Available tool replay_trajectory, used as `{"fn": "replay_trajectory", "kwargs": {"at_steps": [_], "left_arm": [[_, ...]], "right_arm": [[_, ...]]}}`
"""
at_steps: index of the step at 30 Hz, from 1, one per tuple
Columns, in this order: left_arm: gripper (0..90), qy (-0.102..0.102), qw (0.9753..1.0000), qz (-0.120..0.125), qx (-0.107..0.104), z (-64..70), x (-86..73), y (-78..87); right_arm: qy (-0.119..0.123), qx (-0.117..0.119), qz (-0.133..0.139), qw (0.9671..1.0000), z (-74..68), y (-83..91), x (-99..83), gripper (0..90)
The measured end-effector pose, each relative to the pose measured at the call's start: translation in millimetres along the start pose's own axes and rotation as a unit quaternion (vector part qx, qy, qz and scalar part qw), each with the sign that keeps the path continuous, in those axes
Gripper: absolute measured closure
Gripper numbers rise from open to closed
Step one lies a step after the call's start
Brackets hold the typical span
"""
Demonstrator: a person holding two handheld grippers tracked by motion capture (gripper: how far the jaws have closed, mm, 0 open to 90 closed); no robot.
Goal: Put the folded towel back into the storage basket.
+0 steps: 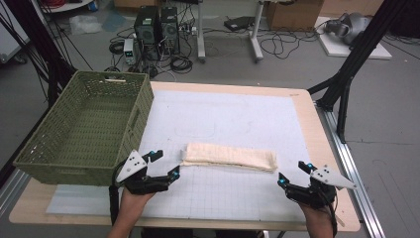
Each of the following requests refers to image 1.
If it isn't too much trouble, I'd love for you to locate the clear plastic bag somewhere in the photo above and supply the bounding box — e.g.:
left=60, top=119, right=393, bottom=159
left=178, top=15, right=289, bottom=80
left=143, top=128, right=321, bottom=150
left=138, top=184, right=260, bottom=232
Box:
left=68, top=14, right=104, bottom=36

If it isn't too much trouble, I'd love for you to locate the slim black computer tower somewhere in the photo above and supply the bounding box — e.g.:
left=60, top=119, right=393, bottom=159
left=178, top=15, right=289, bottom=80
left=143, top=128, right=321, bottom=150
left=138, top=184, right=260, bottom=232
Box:
left=159, top=6, right=181, bottom=56

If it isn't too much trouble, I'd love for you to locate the brown cardboard box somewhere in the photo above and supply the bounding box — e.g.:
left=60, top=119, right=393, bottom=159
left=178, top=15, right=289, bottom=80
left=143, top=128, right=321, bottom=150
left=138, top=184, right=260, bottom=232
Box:
left=264, top=0, right=325, bottom=32

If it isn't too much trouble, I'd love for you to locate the grey power supply unit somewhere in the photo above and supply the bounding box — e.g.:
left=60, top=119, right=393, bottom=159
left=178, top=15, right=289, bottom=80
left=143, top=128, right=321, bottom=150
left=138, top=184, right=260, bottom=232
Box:
left=123, top=38, right=137, bottom=66

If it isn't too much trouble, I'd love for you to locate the white power strip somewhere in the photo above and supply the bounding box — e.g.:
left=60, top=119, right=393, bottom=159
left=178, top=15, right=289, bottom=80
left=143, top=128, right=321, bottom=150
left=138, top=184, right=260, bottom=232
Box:
left=178, top=24, right=199, bottom=37

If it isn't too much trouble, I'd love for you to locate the white floor board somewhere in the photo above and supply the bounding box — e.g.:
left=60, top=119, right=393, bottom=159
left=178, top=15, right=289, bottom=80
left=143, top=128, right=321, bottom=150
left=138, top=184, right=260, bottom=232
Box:
left=314, top=15, right=393, bottom=60

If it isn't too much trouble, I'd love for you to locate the large black computer tower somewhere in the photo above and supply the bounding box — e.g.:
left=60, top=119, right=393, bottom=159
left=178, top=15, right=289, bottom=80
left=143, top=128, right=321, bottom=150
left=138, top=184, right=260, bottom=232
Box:
left=133, top=5, right=162, bottom=61

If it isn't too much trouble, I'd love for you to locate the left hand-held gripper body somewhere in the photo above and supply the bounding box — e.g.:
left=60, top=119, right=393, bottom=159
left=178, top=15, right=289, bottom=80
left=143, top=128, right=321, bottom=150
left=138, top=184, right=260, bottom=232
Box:
left=115, top=150, right=170, bottom=196

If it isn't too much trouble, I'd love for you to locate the loose black floor cable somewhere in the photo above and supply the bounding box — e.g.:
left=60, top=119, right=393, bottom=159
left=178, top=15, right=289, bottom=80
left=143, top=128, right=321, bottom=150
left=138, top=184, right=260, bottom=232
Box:
left=259, top=30, right=320, bottom=61

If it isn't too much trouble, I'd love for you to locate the person's left hand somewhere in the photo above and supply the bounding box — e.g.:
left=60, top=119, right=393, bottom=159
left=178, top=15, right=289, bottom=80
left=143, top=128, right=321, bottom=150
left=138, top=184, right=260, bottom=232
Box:
left=118, top=187, right=157, bottom=215

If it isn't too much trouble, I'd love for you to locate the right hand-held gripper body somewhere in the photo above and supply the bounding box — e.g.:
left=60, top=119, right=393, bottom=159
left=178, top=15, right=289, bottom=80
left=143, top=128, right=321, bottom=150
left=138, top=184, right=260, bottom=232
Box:
left=285, top=165, right=359, bottom=210

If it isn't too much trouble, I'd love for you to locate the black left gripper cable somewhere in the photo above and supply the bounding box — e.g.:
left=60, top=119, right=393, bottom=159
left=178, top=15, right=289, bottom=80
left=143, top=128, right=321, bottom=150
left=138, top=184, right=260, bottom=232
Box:
left=108, top=161, right=128, bottom=226

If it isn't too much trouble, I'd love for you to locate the flat black device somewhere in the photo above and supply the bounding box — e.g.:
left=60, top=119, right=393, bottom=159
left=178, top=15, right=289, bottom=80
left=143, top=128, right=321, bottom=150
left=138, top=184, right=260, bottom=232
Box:
left=223, top=15, right=256, bottom=33

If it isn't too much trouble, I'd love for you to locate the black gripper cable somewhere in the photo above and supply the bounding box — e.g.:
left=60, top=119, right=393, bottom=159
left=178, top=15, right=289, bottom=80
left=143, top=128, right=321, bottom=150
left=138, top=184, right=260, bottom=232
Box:
left=108, top=161, right=128, bottom=226
left=328, top=192, right=346, bottom=237

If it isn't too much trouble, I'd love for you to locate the aluminium rail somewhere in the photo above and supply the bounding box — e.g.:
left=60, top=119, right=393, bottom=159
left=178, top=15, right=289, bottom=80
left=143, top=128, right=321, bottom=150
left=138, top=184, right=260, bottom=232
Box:
left=315, top=100, right=386, bottom=238

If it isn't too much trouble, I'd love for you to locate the person's right hand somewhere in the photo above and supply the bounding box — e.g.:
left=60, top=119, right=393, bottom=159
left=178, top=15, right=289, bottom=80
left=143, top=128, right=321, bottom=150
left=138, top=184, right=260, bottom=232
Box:
left=297, top=201, right=335, bottom=228

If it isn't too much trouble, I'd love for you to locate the black metal camera stand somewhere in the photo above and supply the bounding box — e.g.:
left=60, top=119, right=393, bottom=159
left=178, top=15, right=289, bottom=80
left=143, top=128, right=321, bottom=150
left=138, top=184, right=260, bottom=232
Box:
left=306, top=0, right=412, bottom=144

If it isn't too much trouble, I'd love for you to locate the grey rounded machine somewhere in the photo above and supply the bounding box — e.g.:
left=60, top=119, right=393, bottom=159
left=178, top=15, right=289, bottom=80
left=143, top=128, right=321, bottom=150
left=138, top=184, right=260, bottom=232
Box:
left=324, top=12, right=373, bottom=46

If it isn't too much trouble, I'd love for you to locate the white grid mat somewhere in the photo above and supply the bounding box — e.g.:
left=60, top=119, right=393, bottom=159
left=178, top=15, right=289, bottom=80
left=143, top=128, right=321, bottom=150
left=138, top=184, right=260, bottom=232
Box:
left=46, top=89, right=313, bottom=222

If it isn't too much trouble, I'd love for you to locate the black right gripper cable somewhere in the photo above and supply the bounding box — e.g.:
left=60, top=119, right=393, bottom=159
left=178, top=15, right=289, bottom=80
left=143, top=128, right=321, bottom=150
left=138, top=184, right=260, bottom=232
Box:
left=328, top=192, right=346, bottom=237

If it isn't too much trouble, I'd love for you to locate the small coiled black cable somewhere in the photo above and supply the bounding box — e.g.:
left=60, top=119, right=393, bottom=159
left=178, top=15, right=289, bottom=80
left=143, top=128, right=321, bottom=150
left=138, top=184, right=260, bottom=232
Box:
left=108, top=40, right=125, bottom=57

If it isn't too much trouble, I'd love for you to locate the cream towel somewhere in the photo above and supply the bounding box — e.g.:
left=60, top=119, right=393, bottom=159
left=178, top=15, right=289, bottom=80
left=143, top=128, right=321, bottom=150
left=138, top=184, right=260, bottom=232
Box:
left=179, top=142, right=279, bottom=174

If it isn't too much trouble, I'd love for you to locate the black metal stand with cables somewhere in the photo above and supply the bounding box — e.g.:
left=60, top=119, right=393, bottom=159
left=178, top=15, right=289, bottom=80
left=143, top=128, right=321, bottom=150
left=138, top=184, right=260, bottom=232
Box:
left=0, top=0, right=78, bottom=108

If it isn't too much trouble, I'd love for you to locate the green woven plastic basket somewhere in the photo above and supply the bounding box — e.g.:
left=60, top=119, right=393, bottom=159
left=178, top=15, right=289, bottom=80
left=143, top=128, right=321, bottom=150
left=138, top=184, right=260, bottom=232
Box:
left=13, top=69, right=156, bottom=186

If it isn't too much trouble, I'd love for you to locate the white desk leg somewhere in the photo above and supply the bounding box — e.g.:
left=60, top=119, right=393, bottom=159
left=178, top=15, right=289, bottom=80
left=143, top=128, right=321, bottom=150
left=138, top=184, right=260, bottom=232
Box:
left=196, top=0, right=207, bottom=63
left=249, top=0, right=264, bottom=63

